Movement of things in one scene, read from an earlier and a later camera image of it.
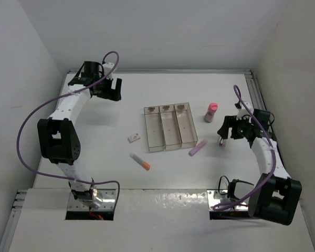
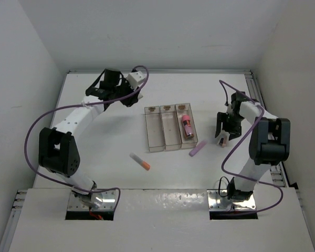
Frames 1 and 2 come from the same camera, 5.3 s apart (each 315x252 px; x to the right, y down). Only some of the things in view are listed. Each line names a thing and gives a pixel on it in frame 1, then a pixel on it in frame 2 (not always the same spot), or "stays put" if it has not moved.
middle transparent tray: x=172 y=137 stays put
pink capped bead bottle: x=212 y=108 -> x=188 y=127
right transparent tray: x=187 y=126 stays put
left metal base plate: x=107 y=196 stays put
